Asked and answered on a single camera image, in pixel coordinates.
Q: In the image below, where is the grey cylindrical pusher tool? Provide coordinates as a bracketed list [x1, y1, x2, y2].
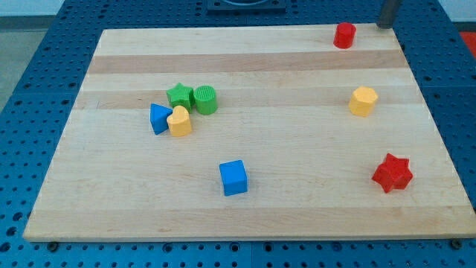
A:
[376, 0, 402, 29]

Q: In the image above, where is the red cylinder block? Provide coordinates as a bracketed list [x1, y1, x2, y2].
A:
[333, 22, 356, 49]

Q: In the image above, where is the yellow hexagon block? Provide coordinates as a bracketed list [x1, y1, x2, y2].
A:
[348, 86, 379, 117]

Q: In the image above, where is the red star block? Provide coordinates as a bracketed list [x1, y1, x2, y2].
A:
[371, 153, 413, 194]

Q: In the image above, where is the wooden board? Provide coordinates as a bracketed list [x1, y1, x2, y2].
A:
[23, 24, 475, 242]

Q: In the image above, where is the green cylinder block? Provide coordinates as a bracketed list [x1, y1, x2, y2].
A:
[193, 85, 218, 115]

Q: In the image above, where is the green star block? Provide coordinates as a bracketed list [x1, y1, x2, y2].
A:
[166, 83, 195, 113]

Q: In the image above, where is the blue cube block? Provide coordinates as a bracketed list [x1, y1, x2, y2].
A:
[219, 160, 248, 197]

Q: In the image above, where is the yellow heart block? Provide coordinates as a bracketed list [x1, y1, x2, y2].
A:
[167, 106, 192, 137]

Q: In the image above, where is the blue triangle block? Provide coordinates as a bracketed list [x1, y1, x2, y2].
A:
[149, 103, 173, 135]

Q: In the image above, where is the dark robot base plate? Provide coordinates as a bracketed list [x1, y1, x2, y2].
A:
[204, 0, 286, 13]

